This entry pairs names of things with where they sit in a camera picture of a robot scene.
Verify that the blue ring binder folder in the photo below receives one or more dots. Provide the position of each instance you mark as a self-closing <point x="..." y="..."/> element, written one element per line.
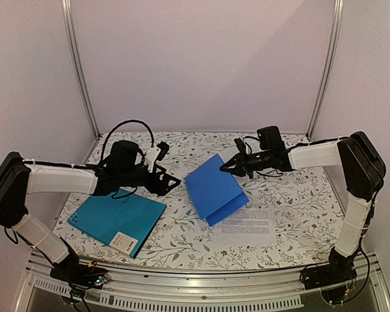
<point x="214" y="194"/>

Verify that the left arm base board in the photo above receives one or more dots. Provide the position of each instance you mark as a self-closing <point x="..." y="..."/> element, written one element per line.
<point x="86" y="276"/>

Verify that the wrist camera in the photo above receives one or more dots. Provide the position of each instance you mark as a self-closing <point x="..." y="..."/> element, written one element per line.
<point x="241" y="147"/>
<point x="157" y="152"/>

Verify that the right aluminium frame post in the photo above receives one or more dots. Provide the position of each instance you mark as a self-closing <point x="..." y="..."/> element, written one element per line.
<point x="338" y="6"/>

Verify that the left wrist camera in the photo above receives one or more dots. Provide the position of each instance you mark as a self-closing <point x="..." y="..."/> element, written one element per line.
<point x="157" y="152"/>

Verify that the aluminium front rail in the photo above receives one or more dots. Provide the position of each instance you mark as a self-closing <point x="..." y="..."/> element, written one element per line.
<point x="137" y="288"/>

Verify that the printed paper sheet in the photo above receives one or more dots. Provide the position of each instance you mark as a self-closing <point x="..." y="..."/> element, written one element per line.
<point x="247" y="227"/>
<point x="228" y="153"/>

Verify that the right arm base board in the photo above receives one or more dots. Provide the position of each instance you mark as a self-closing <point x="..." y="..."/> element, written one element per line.
<point x="316" y="276"/>

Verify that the teal box with label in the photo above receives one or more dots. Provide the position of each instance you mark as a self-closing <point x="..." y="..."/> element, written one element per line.
<point x="122" y="222"/>

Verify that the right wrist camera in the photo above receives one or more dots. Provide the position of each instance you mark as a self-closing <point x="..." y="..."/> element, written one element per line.
<point x="241" y="147"/>

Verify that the left aluminium frame post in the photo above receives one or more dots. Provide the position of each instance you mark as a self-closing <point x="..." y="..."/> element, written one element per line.
<point x="67" y="14"/>

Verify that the aluminium frame post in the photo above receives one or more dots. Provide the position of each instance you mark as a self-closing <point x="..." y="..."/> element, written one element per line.
<point x="67" y="14"/>
<point x="338" y="6"/>

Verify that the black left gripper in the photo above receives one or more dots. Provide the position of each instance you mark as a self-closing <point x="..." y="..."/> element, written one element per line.
<point x="162" y="190"/>

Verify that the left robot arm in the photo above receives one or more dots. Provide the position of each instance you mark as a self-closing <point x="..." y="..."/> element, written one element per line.
<point x="20" y="177"/>

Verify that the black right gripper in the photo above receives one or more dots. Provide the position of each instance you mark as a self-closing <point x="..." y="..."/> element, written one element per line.
<point x="240" y="170"/>

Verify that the floral table cloth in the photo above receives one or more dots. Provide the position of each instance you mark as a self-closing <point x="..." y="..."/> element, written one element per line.
<point x="307" y="220"/>

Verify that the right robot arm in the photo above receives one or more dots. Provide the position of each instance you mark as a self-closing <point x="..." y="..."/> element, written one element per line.
<point x="363" y="169"/>

